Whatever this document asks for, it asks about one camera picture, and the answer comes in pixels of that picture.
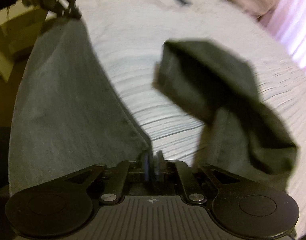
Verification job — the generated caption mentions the pink curtain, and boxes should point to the pink curtain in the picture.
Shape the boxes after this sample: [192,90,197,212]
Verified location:
[265,0,306,82]

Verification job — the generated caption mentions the dark grey jeans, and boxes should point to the dark grey jeans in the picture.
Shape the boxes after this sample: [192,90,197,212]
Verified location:
[8,17,299,202]

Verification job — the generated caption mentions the cream wooden furniture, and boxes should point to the cream wooden furniture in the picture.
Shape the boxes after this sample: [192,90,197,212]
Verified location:
[0,6,49,90]

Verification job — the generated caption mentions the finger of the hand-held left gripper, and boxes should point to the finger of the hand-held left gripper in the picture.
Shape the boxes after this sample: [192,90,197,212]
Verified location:
[55,0,83,20]

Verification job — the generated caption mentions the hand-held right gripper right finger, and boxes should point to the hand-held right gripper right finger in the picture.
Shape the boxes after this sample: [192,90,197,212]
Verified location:
[156,151,241,204]

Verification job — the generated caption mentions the pink crumpled cloth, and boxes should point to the pink crumpled cloth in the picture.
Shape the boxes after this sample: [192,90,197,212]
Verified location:
[222,0,277,22]

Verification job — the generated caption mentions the light grey ribbed bedspread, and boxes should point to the light grey ribbed bedspread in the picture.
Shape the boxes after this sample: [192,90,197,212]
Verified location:
[46,0,306,235]

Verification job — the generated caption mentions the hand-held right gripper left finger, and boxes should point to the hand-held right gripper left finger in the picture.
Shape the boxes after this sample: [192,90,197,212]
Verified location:
[65,150,151,204]

